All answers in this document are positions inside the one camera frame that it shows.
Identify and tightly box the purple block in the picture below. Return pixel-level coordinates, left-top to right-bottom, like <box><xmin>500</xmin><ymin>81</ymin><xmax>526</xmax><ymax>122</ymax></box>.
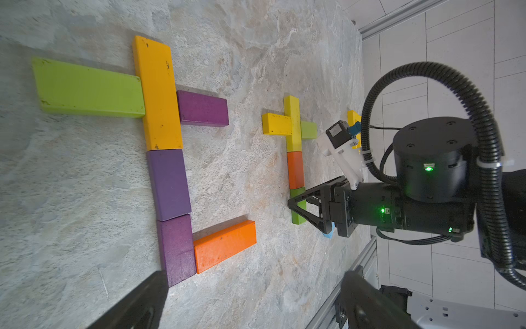
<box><xmin>147</xmin><ymin>149</ymin><xmax>192</xmax><ymax>222</ymax></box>
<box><xmin>157</xmin><ymin>215</ymin><xmax>197</xmax><ymax>288</ymax></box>
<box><xmin>177</xmin><ymin>90</ymin><xmax>230</xmax><ymax>127</ymax></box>

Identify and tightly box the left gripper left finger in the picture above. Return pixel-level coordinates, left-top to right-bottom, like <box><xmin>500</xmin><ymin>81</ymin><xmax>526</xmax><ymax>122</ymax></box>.
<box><xmin>88</xmin><ymin>271</ymin><xmax>168</xmax><ymax>328</ymax></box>

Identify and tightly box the red-orange block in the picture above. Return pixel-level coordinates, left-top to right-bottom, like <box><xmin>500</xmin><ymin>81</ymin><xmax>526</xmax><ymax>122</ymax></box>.
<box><xmin>287</xmin><ymin>151</ymin><xmax>305</xmax><ymax>189</ymax></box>

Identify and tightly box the lime green small block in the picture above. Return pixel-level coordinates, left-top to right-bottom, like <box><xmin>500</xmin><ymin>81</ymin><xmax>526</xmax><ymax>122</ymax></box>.
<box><xmin>32</xmin><ymin>57</ymin><xmax>146</xmax><ymax>119</ymax></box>

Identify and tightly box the yellow triangle frame piece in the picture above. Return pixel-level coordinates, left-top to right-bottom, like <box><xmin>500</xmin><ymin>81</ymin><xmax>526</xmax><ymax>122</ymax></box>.
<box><xmin>347</xmin><ymin>110</ymin><xmax>362</xmax><ymax>149</ymax></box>

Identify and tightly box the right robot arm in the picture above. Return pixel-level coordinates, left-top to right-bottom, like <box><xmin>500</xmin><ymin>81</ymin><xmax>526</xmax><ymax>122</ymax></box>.
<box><xmin>288</xmin><ymin>62</ymin><xmax>525</xmax><ymax>289</ymax></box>

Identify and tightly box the aluminium rail frame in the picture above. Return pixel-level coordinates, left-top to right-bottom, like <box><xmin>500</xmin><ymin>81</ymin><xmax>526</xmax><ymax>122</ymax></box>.
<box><xmin>307</xmin><ymin>237</ymin><xmax>377</xmax><ymax>328</ymax></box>

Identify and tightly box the amber long block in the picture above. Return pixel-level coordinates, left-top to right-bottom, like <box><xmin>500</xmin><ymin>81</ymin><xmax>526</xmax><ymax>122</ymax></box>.
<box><xmin>132</xmin><ymin>36</ymin><xmax>184</xmax><ymax>151</ymax></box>

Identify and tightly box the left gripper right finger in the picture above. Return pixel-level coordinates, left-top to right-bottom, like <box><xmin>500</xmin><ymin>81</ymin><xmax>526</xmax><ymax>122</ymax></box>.
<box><xmin>340</xmin><ymin>271</ymin><xmax>419</xmax><ymax>328</ymax></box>

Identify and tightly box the orange long block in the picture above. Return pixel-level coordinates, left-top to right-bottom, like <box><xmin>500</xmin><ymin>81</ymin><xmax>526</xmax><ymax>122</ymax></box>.
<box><xmin>194</xmin><ymin>220</ymin><xmax>257</xmax><ymax>274</ymax></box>

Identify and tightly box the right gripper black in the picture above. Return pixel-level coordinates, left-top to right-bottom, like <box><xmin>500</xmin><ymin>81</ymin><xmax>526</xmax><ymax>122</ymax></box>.
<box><xmin>288</xmin><ymin>175</ymin><xmax>405</xmax><ymax>237</ymax></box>

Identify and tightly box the yellow short block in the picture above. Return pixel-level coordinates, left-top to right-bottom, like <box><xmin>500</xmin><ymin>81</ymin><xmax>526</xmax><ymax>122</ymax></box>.
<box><xmin>262</xmin><ymin>113</ymin><xmax>293</xmax><ymax>136</ymax></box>

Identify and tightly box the yellow long block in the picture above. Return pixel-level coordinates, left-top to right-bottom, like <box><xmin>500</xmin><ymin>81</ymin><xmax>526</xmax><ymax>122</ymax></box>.
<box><xmin>284</xmin><ymin>95</ymin><xmax>302</xmax><ymax>152</ymax></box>

